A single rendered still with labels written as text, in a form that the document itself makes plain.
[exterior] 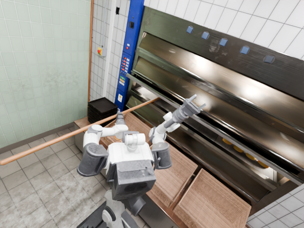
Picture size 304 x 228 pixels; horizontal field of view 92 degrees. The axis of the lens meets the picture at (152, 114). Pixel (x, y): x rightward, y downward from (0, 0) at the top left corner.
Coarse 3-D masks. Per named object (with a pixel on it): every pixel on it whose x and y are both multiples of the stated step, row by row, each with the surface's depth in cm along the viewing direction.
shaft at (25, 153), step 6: (150, 102) 179; (132, 108) 157; (102, 120) 130; (108, 120) 134; (72, 132) 111; (78, 132) 113; (60, 138) 104; (42, 144) 96; (48, 144) 98; (30, 150) 91; (36, 150) 93; (12, 156) 86; (18, 156) 87; (24, 156) 89; (0, 162) 81; (6, 162) 83
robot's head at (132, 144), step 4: (128, 136) 82; (132, 136) 82; (136, 136) 83; (140, 136) 83; (144, 136) 84; (128, 140) 81; (132, 140) 81; (136, 140) 82; (140, 140) 82; (144, 140) 83; (128, 144) 85; (132, 144) 84; (136, 144) 84; (140, 144) 84; (128, 148) 85; (132, 148) 85; (136, 148) 86
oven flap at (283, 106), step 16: (144, 48) 160; (160, 48) 151; (176, 48) 143; (176, 64) 144; (192, 64) 137; (208, 64) 130; (208, 80) 131; (224, 80) 125; (240, 80) 119; (256, 80) 114; (240, 96) 120; (256, 96) 115; (272, 96) 110; (288, 96) 106; (272, 112) 110; (288, 112) 106
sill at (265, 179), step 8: (144, 96) 191; (152, 104) 181; (160, 112) 178; (168, 112) 176; (184, 128) 165; (192, 128) 163; (200, 136) 156; (208, 144) 153; (216, 144) 152; (224, 152) 145; (232, 160) 143; (240, 160) 142; (248, 168) 137; (256, 176) 134; (264, 176) 134; (272, 184) 129
